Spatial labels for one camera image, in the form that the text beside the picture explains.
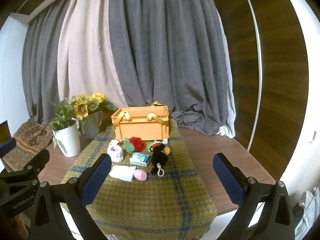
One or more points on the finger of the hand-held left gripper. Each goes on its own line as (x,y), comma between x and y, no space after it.
(7,146)
(37,160)

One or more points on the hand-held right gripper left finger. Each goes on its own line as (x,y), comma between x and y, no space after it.
(97,177)

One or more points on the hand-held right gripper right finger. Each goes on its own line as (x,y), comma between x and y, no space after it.
(228,177)

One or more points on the teal patterned white cloth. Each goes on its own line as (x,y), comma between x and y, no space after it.
(140,159)

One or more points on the orange plastic basket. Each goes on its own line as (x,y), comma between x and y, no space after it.
(142,127)

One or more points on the brown patterned cushion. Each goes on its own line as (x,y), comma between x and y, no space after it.
(27,142)

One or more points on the white folded cloth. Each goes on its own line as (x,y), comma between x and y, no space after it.
(122,172)

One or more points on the white knitted plush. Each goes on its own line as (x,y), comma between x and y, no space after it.
(115,153)

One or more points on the white vase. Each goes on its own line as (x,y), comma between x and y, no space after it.
(68,142)

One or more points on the pink egg sponge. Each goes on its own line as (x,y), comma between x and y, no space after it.
(140,175)

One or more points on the green ribbed vase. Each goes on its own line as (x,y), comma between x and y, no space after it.
(92,127)

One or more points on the red strawberry plush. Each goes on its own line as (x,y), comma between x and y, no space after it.
(136,145)

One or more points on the green leafy plant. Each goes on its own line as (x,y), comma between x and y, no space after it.
(61,115)

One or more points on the small yellow ball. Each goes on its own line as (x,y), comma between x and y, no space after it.
(167,150)

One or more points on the sunflower bouquet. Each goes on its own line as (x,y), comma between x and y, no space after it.
(83,108)

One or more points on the small white toy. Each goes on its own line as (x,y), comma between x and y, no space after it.
(165,141)

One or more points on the grey curtain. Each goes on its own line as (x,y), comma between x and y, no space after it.
(40,75)
(170,55)

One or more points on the white crumpled cloth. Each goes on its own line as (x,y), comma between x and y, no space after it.
(310,212)

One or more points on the white sheer curtain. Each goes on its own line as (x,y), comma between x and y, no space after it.
(228,80)

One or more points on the dark wooden wardrobe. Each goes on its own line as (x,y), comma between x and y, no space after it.
(275,80)

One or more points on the pale pink curtain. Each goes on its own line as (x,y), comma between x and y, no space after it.
(87,50)

